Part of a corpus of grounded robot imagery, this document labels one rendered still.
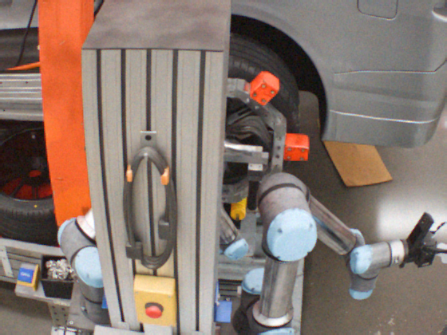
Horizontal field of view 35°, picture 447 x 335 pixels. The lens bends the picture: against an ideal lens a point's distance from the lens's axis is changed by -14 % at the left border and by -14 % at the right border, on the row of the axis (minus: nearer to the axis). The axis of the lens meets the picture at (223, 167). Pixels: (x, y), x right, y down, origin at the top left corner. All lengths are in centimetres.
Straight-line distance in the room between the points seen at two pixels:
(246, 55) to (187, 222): 141
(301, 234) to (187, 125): 53
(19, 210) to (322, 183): 170
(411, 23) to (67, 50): 131
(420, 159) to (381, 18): 172
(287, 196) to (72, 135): 96
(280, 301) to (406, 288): 171
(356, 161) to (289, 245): 246
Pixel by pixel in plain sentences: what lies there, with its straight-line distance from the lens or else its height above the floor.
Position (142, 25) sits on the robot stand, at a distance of 135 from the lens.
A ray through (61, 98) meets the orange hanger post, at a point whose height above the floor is 127.
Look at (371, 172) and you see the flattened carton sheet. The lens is 420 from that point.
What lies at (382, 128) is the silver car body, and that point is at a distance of 313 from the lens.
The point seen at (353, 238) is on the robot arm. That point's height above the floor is 119.
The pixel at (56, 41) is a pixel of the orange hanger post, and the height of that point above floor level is 150.
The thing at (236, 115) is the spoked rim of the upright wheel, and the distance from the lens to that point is 294.
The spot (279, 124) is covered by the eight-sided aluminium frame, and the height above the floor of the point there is 98.
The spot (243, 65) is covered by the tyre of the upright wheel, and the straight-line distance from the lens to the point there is 280.
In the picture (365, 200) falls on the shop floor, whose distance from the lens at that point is 404.
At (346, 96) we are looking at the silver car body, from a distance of 302.
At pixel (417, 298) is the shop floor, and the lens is 362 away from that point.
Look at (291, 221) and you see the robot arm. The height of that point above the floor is 146.
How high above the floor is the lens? 271
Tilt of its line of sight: 41 degrees down
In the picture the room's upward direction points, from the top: 3 degrees clockwise
